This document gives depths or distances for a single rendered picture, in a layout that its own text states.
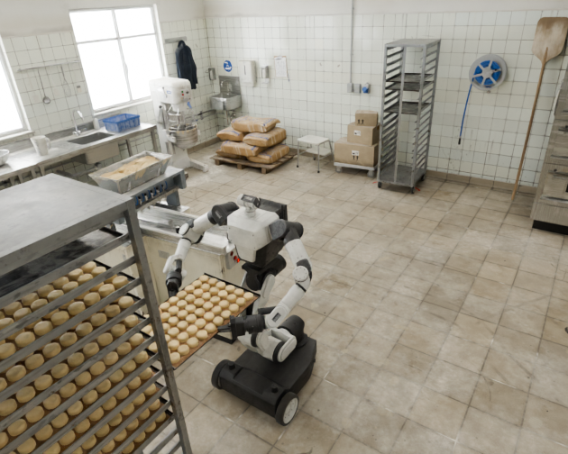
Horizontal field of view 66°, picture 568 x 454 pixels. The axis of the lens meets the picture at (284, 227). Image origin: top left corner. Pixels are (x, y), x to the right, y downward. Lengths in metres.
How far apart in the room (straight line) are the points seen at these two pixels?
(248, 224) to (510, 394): 2.07
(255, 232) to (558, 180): 3.59
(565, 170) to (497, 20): 1.95
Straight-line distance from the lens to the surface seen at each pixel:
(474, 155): 6.30
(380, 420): 3.04
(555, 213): 5.32
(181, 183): 3.62
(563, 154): 5.08
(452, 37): 6.11
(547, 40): 5.89
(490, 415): 3.22
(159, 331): 1.76
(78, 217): 1.43
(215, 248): 2.99
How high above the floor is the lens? 2.37
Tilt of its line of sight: 28 degrees down
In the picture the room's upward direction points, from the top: 3 degrees counter-clockwise
